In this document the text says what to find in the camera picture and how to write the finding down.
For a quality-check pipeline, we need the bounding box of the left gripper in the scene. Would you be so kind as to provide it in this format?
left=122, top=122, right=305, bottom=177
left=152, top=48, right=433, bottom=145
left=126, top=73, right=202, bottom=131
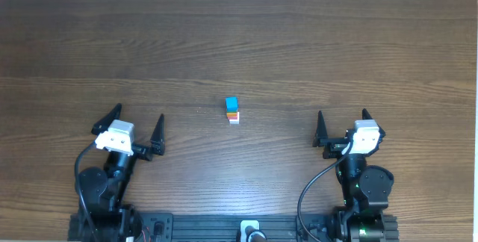
left=91, top=102, right=166, bottom=162

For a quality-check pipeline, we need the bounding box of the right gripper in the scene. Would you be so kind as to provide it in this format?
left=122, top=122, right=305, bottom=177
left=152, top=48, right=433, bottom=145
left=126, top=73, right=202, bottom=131
left=312, top=108, right=373, bottom=160

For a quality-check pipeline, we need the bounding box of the blue cube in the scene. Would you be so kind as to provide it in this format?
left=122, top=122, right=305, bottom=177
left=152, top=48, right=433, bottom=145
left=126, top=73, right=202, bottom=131
left=225, top=96, right=239, bottom=114

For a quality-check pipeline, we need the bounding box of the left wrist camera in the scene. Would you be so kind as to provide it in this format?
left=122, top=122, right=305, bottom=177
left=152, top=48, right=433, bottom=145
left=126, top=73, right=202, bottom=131
left=94, top=119, right=134, bottom=156

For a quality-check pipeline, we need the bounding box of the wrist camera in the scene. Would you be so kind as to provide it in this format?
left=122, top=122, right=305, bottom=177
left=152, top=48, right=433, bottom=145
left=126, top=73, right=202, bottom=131
left=347, top=119, right=381, bottom=156
left=94, top=119, right=134, bottom=156

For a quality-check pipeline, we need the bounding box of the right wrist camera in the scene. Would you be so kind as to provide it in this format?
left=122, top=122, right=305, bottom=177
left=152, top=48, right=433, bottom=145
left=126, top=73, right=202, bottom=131
left=347, top=119, right=381, bottom=156

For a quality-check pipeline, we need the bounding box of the mounting rail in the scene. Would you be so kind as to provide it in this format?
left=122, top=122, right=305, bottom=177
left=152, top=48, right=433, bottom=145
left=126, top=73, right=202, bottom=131
left=68, top=211, right=400, bottom=242

